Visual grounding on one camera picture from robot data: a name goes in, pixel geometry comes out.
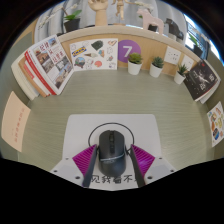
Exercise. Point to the purple round number sticker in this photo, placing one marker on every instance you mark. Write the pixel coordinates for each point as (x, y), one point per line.
(126, 50)

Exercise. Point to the dark wooden horse figure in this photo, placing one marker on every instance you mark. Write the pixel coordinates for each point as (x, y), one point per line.
(175, 30)

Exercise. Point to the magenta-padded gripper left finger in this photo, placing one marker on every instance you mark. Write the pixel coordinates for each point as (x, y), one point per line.
(83, 160)

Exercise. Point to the black computer mouse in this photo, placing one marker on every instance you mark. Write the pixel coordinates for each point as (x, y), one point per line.
(112, 153)

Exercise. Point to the light grey curtain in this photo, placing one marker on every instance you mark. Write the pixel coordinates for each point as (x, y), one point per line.
(86, 13)

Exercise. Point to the stack of white books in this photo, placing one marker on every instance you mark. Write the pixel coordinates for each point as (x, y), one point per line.
(20, 78)

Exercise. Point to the white orchid in black pot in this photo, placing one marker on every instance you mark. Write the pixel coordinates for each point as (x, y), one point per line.
(72, 24)
(198, 50)

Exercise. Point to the white books behind black book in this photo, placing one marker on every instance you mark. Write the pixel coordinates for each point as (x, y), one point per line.
(213, 93)

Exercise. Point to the black hardcover book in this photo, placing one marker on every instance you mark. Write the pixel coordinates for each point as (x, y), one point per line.
(200, 80)

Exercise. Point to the white orchid behind horse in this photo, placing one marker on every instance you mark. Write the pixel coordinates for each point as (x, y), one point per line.
(143, 5)

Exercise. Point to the small succulent in white pot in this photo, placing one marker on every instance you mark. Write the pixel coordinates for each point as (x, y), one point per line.
(155, 70)
(179, 78)
(134, 68)

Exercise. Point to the colourful food sticker sheet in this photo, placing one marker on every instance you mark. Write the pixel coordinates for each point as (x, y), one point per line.
(216, 125)

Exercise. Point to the beige wooden ledge with backboard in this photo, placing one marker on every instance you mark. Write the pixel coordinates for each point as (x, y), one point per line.
(100, 32)

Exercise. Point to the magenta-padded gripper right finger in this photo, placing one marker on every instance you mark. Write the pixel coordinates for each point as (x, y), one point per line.
(143, 160)

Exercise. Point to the white wall socket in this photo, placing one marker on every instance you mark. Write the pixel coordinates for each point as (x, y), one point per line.
(172, 55)

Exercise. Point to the white sticker sheet card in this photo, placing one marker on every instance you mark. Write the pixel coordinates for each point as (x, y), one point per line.
(93, 55)

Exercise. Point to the red and white magazine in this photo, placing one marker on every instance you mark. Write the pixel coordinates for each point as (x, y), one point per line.
(50, 63)

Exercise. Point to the white mouse pad with drawing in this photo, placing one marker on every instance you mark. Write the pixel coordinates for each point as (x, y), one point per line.
(80, 130)

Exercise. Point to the wooden hand model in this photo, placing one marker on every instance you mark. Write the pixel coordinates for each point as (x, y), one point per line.
(100, 13)

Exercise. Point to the pink wooden horse figure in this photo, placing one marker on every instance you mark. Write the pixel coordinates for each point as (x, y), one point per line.
(151, 21)

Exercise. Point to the beige card with red text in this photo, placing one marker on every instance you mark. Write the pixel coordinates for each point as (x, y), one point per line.
(15, 121)

